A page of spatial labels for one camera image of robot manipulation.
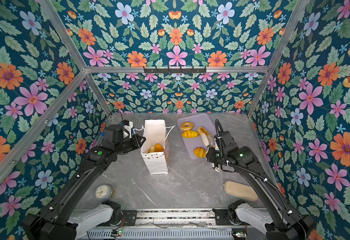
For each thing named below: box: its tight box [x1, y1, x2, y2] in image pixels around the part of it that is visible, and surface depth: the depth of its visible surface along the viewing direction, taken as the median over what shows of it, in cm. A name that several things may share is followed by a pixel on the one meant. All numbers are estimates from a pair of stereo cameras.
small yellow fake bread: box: [181, 130, 200, 138], surface depth 106 cm
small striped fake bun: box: [193, 147, 207, 158], surface depth 95 cm
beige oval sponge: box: [224, 180, 258, 201], surface depth 81 cm
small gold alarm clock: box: [95, 184, 117, 201], surface depth 80 cm
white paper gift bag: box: [133, 119, 176, 175], surface depth 82 cm
